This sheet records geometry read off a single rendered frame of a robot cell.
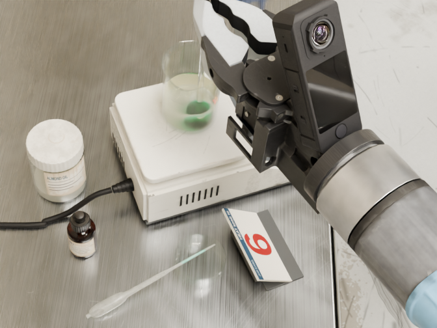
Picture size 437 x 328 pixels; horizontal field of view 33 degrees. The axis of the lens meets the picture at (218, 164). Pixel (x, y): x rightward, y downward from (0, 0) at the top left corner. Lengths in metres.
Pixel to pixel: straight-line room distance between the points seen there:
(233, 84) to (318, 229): 0.30
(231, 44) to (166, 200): 0.23
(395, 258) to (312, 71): 0.15
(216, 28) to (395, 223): 0.23
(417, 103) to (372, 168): 0.45
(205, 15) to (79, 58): 0.36
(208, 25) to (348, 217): 0.21
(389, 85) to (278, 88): 0.42
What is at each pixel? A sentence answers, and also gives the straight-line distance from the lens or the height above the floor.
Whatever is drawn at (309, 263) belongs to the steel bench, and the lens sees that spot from 0.82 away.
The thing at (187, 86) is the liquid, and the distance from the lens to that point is 0.79.
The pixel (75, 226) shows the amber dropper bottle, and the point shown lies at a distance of 0.76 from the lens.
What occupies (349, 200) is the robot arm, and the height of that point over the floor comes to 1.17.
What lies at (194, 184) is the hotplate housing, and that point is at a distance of 0.78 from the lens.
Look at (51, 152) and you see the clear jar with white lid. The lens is 0.79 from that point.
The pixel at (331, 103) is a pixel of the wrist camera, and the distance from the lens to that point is 0.57.
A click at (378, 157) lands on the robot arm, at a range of 0.56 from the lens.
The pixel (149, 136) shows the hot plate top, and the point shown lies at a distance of 0.79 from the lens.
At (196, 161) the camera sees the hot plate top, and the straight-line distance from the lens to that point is 0.77.
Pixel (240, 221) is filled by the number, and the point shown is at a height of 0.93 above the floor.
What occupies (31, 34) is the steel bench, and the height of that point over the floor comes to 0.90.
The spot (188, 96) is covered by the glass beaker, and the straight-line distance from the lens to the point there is 0.73.
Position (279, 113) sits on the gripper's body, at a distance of 0.58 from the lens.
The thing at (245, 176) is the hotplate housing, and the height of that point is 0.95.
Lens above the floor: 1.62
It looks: 55 degrees down
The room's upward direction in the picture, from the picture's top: 9 degrees clockwise
